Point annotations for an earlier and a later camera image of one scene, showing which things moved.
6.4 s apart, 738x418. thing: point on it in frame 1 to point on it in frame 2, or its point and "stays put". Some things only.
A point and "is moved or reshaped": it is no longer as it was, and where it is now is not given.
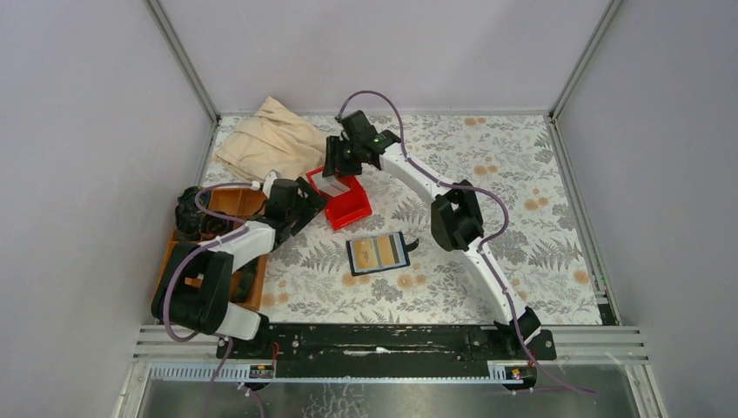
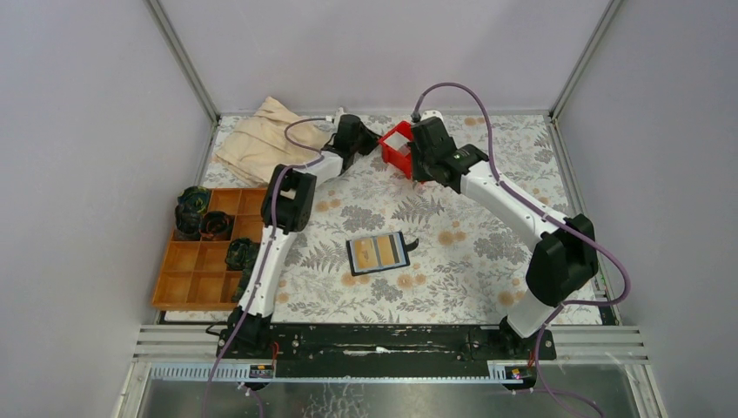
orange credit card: (366, 253) stays put
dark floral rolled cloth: (187, 222) stays put
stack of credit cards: (330, 185) is moved or reshaped
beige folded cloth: (271, 141) stays put
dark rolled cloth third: (213, 225) stays put
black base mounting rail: (391, 342) stays put
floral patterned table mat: (391, 268) stays put
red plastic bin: (346, 207) is moved or reshaped
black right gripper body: (355, 144) to (421, 164)
